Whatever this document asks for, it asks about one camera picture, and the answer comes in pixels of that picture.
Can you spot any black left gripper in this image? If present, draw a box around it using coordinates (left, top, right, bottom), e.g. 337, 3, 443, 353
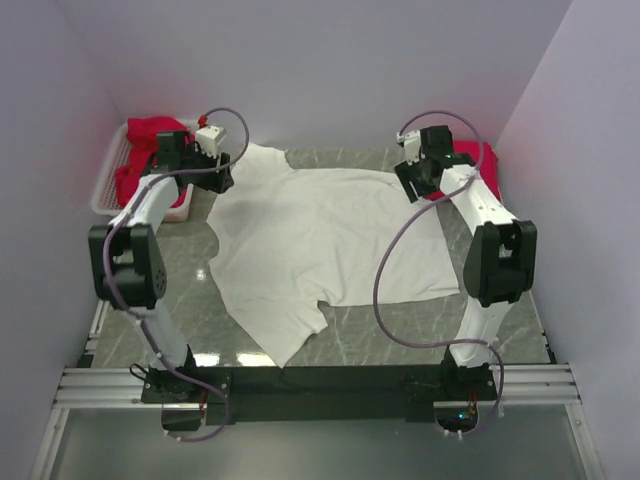
182, 142, 235, 195

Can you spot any folded red t shirt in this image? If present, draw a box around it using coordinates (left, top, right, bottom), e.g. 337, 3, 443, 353
453, 140, 502, 200

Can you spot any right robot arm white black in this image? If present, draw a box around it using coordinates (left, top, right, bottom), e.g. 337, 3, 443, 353
394, 125, 537, 399

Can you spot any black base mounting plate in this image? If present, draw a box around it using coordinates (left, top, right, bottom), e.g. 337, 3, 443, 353
141, 365, 497, 425

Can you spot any white plastic laundry basket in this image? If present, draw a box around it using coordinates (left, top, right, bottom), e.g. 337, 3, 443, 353
91, 123, 194, 223

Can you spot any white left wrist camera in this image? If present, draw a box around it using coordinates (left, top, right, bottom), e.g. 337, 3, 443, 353
194, 115, 226, 158

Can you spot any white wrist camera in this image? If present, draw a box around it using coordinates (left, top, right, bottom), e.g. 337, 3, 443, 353
194, 115, 226, 158
396, 129, 423, 165

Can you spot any red t shirt in basket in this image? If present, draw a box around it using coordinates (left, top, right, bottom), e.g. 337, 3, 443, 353
114, 116, 194, 207

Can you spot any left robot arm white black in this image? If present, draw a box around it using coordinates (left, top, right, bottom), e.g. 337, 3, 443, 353
88, 125, 234, 403

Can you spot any white t shirt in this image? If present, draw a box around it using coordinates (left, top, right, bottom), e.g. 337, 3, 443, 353
207, 144, 459, 366

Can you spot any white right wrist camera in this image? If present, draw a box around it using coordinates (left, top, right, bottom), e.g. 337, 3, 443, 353
396, 129, 423, 165

